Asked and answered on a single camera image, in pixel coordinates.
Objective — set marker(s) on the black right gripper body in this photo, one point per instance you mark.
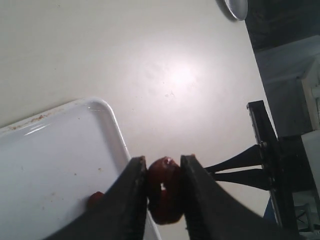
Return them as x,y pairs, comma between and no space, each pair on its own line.
272,163

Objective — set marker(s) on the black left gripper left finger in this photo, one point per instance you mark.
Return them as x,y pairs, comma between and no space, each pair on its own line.
119,215

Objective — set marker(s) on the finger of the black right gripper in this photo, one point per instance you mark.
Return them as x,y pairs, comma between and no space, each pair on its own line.
248,158
257,180

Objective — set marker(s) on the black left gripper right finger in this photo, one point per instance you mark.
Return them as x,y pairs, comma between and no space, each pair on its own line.
212,214

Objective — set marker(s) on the white rectangular plastic tray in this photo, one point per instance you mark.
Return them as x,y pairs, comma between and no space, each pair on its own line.
52,163

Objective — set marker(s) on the red berry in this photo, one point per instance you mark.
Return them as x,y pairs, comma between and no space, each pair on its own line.
164,191
94,199

